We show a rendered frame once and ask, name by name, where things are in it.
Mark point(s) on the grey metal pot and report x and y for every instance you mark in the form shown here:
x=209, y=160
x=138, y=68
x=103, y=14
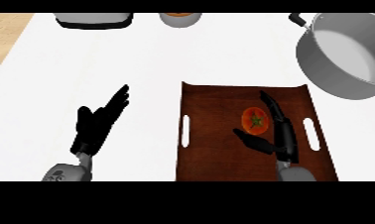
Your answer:
x=337, y=56

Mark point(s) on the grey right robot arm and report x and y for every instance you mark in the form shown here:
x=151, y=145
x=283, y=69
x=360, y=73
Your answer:
x=295, y=171

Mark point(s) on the brown wooden tray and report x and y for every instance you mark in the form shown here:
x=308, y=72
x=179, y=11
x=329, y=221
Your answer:
x=221, y=142

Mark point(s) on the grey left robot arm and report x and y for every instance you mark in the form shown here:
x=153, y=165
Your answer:
x=73, y=170

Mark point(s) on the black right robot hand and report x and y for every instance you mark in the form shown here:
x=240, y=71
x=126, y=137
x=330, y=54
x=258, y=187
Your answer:
x=286, y=135

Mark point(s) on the grey cup with orange top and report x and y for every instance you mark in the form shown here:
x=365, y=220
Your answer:
x=181, y=19

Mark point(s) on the grey and black appliance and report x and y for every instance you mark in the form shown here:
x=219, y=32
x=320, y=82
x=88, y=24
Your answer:
x=94, y=20

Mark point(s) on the red tomato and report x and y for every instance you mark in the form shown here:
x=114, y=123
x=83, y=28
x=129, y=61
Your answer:
x=256, y=121

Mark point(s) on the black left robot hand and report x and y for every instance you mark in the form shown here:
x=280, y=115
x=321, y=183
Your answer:
x=95, y=125

